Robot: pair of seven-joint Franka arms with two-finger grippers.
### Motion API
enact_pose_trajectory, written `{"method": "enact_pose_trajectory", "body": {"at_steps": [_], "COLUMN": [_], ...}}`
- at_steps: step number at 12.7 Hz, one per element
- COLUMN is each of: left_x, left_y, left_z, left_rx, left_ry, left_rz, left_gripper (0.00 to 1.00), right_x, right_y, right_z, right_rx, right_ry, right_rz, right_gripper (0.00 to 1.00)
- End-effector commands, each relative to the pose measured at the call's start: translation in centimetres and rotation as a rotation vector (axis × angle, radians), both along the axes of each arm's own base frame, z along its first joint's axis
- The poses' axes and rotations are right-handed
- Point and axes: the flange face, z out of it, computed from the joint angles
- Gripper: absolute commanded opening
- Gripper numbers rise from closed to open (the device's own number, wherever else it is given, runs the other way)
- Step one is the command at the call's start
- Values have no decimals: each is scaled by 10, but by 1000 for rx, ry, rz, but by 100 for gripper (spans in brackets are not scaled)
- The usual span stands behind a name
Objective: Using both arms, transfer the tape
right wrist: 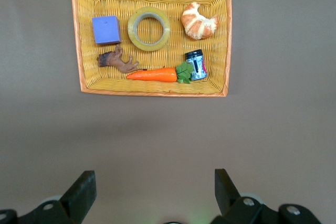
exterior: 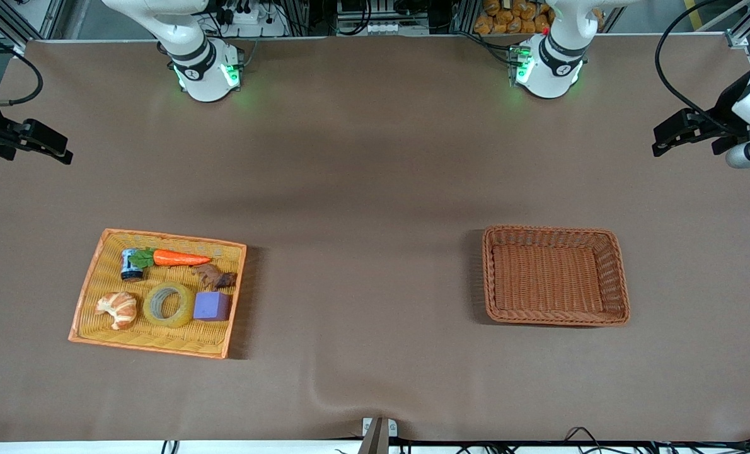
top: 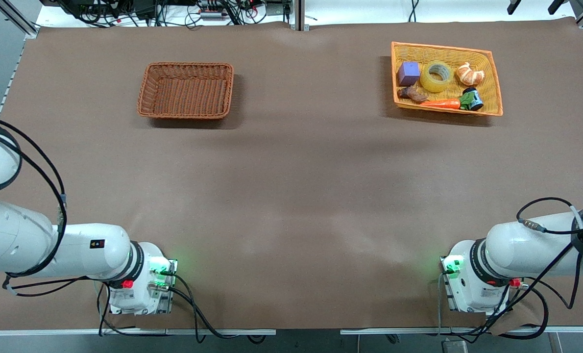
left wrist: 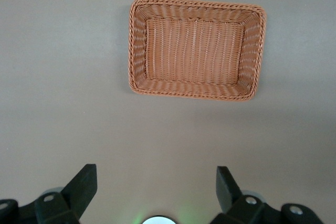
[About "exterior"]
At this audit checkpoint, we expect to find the yellow clear tape roll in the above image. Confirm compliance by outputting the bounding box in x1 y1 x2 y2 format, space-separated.
143 282 195 329

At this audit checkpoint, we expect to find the small blue can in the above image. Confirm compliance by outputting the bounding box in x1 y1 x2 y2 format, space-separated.
120 249 145 282

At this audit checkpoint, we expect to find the orange toy carrot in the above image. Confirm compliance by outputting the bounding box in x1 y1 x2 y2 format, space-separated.
128 247 212 270

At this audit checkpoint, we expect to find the toy croissant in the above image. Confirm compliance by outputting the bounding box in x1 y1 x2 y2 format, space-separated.
95 291 139 331

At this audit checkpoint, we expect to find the brown wicker basket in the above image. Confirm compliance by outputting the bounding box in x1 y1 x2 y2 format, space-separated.
482 225 631 327

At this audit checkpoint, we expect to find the brown toy animal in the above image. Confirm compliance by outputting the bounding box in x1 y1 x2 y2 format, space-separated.
192 263 238 291

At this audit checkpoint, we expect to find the pile of orange buns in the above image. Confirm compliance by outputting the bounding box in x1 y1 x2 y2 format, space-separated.
474 0 603 36

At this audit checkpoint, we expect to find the orange-rimmed yellow wicker tray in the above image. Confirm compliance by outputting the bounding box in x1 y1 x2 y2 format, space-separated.
68 228 248 359

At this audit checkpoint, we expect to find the purple foam cube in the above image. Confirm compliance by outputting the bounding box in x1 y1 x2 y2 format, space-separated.
192 291 232 323

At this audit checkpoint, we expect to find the white power strip with plugs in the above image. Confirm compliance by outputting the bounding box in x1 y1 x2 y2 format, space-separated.
221 0 287 37

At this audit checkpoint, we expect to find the brown table cover sheet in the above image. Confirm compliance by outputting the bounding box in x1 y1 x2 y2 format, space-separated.
0 35 750 442

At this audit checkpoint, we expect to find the long white power strip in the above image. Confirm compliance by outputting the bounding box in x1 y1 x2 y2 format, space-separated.
352 22 430 36

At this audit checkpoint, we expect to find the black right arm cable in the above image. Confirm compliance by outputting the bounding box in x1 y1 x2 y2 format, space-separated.
0 19 43 107

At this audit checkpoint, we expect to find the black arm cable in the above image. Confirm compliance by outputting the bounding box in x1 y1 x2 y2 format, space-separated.
0 19 43 107
655 0 738 127

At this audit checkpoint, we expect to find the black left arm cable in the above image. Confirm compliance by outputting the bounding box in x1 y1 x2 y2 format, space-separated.
655 0 738 127

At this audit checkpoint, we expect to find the black cable bundle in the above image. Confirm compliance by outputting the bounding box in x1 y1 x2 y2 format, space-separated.
561 427 750 454

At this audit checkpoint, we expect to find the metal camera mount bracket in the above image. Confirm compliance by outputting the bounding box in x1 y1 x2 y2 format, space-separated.
357 416 400 454

